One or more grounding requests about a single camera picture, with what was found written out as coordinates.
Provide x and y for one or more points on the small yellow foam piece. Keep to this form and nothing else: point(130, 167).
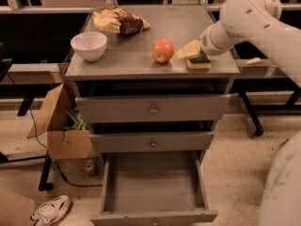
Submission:
point(253, 61)

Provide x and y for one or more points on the white sneaker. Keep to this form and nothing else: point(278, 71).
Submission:
point(51, 212)

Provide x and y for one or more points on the beige trouser leg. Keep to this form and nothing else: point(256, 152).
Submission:
point(15, 210)

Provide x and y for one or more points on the grey top drawer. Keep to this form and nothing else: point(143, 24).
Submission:
point(153, 108)

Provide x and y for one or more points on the grey three-drawer cabinet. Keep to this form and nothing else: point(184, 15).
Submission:
point(128, 69)

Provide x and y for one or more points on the small can on floor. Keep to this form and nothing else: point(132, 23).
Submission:
point(90, 168)

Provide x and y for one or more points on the grey open bottom drawer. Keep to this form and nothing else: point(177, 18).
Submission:
point(153, 189)

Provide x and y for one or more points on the green items in box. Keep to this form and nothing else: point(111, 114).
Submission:
point(75, 121)

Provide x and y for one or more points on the yellow green sponge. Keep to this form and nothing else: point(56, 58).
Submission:
point(201, 61)

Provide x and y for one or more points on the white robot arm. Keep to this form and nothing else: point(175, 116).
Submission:
point(257, 21)

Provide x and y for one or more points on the red apple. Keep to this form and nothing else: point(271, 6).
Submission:
point(162, 50)

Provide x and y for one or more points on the brown cardboard box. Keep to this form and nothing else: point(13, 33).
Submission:
point(50, 121)

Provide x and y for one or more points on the white ceramic bowl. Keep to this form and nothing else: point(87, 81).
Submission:
point(89, 45)

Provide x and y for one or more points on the black table leg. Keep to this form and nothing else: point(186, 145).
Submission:
point(251, 112)

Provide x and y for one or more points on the grey middle drawer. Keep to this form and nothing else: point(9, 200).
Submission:
point(151, 142)

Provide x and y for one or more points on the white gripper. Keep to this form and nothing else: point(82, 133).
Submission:
point(209, 43)

